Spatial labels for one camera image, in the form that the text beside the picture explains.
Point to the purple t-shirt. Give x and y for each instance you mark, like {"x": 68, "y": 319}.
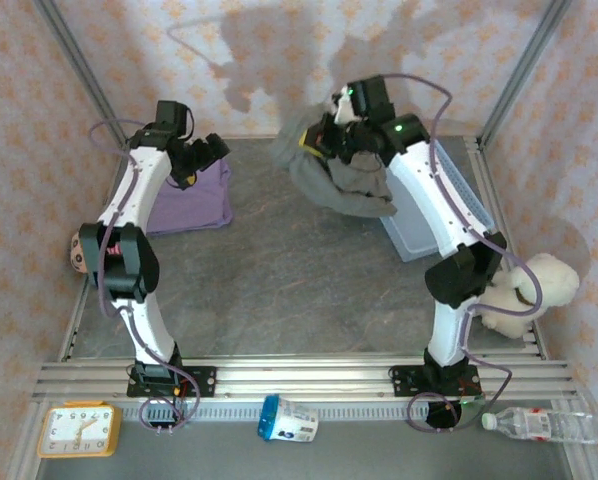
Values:
{"x": 189, "y": 210}

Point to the grey garment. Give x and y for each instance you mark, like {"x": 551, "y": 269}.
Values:
{"x": 329, "y": 195}

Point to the light blue plastic basket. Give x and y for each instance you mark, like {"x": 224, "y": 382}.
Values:
{"x": 414, "y": 235}

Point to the plush doll with striped shirt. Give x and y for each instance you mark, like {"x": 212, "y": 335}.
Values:
{"x": 77, "y": 255}

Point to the thin aluminium table edge strip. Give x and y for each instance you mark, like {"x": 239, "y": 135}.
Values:
{"x": 73, "y": 320}

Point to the white fluffy plush toy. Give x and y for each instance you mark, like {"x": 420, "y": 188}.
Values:
{"x": 549, "y": 285}

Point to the white cup with blue lid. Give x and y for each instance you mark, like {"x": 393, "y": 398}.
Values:
{"x": 289, "y": 420}

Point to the yellow alarm clock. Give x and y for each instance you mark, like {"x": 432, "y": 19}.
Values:
{"x": 76, "y": 430}

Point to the clear plastic water bottle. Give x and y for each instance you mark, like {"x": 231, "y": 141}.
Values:
{"x": 539, "y": 424}

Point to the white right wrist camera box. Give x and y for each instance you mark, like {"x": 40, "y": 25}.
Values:
{"x": 346, "y": 110}

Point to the aluminium frame post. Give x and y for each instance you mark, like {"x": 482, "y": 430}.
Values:
{"x": 84, "y": 70}
{"x": 521, "y": 70}

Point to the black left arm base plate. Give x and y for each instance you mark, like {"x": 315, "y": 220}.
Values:
{"x": 206, "y": 380}

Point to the wide aluminium mounting rail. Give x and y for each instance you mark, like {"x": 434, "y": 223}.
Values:
{"x": 304, "y": 375}

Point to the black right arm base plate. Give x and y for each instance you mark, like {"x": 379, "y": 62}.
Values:
{"x": 399, "y": 380}

